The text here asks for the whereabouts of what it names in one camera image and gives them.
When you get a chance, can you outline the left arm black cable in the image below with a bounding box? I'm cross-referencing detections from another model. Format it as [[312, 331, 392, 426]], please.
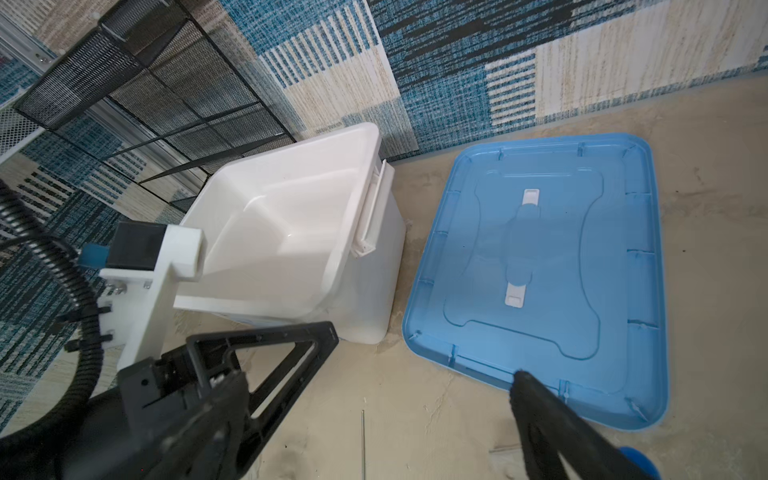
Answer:
[[0, 179, 106, 457]]

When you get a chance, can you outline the blue-capped test tube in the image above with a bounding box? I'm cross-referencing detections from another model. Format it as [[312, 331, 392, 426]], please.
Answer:
[[618, 446, 661, 480]]

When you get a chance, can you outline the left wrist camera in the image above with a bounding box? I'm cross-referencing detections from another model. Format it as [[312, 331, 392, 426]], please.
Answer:
[[77, 221, 206, 371]]

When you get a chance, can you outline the long metal spatula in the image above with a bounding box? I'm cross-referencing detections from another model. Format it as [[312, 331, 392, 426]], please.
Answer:
[[360, 409, 367, 480]]

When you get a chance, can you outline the white wire basket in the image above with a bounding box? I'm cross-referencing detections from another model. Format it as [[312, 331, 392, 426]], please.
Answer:
[[1, 102, 41, 162]]

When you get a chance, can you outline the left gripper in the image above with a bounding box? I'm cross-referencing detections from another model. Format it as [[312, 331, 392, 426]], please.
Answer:
[[117, 321, 339, 474]]

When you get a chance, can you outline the black mesh shelf rack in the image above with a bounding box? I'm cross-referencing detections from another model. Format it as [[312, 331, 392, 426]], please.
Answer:
[[14, 1, 295, 176]]

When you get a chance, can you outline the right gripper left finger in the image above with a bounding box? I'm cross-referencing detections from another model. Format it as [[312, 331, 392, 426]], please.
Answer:
[[146, 373, 248, 479]]

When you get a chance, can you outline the white plastic bin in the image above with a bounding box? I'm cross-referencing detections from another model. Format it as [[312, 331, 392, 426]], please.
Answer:
[[175, 122, 406, 345]]

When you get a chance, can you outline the blue plastic lid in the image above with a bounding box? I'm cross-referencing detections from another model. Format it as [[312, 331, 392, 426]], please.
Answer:
[[402, 133, 669, 431]]

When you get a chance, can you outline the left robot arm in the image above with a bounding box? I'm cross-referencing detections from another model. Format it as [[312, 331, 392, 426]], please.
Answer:
[[1, 321, 339, 479]]

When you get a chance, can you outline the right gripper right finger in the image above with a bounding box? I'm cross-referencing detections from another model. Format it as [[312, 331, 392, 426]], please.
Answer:
[[510, 370, 652, 479]]

